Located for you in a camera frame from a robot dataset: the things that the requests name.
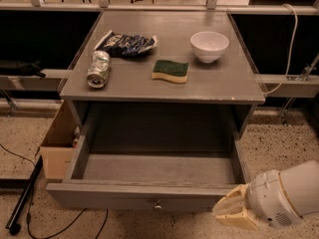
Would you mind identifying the white rounded gripper body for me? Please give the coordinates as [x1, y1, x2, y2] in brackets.
[246, 170, 302, 229]

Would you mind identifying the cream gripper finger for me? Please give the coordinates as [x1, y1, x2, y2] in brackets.
[213, 184, 248, 216]
[215, 210, 258, 231]

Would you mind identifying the grey top drawer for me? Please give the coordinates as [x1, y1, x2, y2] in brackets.
[45, 102, 253, 213]

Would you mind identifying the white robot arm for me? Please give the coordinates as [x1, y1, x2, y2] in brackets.
[213, 160, 319, 231]

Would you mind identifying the green and yellow sponge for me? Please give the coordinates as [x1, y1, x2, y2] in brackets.
[152, 60, 188, 84]

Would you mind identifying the grey wooden cabinet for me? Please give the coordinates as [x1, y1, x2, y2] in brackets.
[59, 9, 266, 141]

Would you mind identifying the white ceramic bowl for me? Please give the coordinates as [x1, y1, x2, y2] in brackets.
[190, 31, 229, 63]

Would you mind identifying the brown cardboard box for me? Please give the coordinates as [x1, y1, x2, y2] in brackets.
[40, 102, 77, 180]

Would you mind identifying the crushed silver soda can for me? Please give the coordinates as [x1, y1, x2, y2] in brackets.
[87, 51, 111, 89]

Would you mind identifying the crumpled blue chip bag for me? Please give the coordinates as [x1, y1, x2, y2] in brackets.
[94, 31, 159, 58]

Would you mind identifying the black bar on floor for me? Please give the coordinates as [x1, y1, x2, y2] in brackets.
[2, 157, 43, 235]

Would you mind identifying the white hanging cable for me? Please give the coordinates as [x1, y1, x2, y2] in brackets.
[262, 3, 299, 97]

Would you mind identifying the metal frame railing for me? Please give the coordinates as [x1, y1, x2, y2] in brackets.
[0, 0, 319, 17]

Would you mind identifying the black floor cable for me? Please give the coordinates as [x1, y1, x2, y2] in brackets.
[0, 142, 110, 239]

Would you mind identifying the black object on rail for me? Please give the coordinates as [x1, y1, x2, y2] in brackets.
[0, 60, 46, 78]

